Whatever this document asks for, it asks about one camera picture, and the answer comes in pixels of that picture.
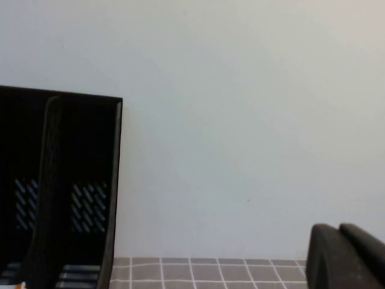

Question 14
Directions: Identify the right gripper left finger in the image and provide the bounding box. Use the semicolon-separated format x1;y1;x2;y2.
305;223;380;289

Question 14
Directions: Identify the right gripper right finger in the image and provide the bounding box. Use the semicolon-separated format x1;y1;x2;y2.
339;222;385;289

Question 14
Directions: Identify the black plastic book stand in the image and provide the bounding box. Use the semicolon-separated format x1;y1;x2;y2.
0;85;123;289

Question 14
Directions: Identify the grey checked tablecloth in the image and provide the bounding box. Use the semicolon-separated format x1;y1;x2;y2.
107;256;310;289

